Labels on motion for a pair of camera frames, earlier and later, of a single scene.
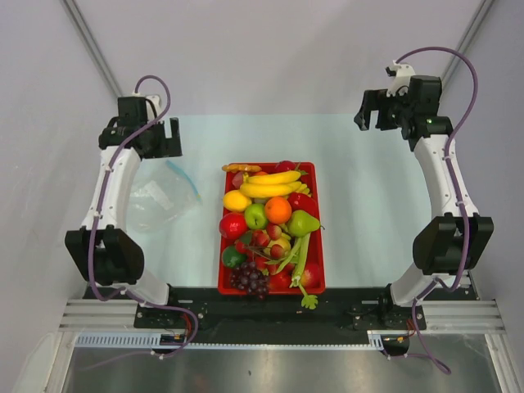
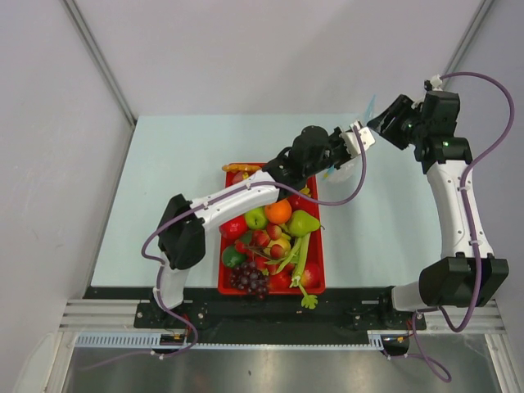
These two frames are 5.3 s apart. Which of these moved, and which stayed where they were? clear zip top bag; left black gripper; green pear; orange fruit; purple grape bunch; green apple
Moved: left black gripper; clear zip top bag
Stayed: green pear; purple grape bunch; orange fruit; green apple
